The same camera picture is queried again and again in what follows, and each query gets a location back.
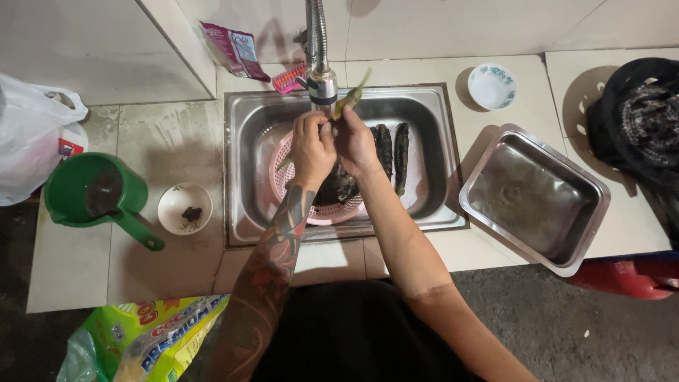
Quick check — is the person's right hand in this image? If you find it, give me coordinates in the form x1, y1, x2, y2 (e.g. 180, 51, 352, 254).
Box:
332, 104, 381, 178

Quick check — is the person's black clothing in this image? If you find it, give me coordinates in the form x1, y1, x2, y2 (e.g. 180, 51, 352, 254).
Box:
249, 279, 486, 382

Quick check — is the rectangular stainless steel tray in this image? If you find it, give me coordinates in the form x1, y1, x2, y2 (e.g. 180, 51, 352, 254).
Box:
459, 123, 612, 278

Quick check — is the green plastic water dipper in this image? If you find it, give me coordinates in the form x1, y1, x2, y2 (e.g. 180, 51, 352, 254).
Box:
43, 152, 166, 253

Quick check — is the white container with red label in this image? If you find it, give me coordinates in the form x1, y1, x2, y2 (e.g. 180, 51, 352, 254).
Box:
57, 123, 90, 160

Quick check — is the white bowl with dark scraps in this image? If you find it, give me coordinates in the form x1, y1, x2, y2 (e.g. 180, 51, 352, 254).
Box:
157, 183, 214, 236

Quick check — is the yellow green printed rice sack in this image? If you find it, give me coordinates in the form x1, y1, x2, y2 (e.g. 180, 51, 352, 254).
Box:
56, 293, 231, 382

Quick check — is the pink plastic colander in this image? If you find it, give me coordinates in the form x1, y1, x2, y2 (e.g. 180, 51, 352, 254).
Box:
268, 130, 368, 227

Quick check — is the pink scrub brush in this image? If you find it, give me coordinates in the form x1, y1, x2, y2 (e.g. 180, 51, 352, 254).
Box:
272, 63, 308, 95

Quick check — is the black colander with dark contents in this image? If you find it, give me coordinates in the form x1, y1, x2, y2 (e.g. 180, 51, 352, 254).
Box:
586, 57, 679, 197

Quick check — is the heap of dark fish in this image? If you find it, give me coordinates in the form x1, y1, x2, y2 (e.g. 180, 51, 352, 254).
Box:
314, 159, 361, 208

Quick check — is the white bowl with blue pattern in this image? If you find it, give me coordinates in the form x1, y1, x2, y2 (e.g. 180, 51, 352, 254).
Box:
467, 63, 518, 111

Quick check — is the person's left hand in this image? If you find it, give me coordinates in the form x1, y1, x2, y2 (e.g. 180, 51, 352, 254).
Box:
290, 111, 338, 187

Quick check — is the maroon sachet packet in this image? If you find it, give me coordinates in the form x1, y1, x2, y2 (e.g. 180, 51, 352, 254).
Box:
199, 21, 272, 83

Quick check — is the white plastic bag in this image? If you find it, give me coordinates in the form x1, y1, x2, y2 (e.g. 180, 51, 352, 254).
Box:
0, 72, 89, 207

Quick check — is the chrome sink faucet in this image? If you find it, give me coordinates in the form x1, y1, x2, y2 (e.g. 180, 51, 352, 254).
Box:
295, 0, 339, 114

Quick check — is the stainless steel sink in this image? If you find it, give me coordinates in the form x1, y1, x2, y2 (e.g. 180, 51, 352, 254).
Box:
223, 83, 470, 248

